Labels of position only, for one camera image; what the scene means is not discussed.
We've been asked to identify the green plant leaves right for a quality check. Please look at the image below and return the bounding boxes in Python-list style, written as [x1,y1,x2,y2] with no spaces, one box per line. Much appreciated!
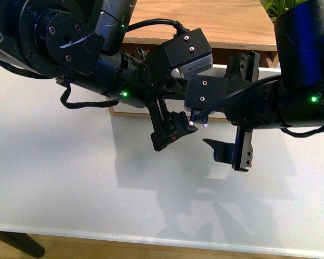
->
[260,0,306,22]

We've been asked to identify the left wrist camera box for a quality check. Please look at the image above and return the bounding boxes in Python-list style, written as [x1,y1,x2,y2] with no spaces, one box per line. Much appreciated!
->
[163,28,213,78]

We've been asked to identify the black camera cable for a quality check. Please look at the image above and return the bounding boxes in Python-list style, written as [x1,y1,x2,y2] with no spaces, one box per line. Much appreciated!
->
[126,18,188,37]
[190,75,283,124]

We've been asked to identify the black right camera cable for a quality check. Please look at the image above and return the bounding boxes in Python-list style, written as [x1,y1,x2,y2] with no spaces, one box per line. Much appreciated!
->
[190,75,283,124]

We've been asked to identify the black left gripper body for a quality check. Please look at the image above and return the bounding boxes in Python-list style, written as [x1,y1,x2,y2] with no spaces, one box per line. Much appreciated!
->
[100,47,187,108]

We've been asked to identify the black left camera cable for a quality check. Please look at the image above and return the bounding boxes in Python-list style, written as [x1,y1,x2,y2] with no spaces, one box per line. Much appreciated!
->
[126,18,188,37]

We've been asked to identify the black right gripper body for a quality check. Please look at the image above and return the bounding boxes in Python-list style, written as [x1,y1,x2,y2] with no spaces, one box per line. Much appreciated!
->
[224,51,282,171]

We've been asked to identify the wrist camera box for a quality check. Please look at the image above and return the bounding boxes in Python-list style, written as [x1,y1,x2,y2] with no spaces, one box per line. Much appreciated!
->
[163,28,213,78]
[184,75,229,128]

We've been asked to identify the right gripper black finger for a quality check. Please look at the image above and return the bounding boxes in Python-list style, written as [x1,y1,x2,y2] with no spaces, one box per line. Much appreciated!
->
[203,139,235,163]

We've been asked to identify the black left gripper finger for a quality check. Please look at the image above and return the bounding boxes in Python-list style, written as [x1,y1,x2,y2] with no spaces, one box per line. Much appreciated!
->
[150,97,198,151]

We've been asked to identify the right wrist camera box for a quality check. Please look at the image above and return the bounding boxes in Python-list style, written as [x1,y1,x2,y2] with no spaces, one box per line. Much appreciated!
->
[184,75,229,128]

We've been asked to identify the white front wooden drawer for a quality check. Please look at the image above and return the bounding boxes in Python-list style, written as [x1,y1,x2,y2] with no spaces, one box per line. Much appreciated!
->
[109,65,281,121]

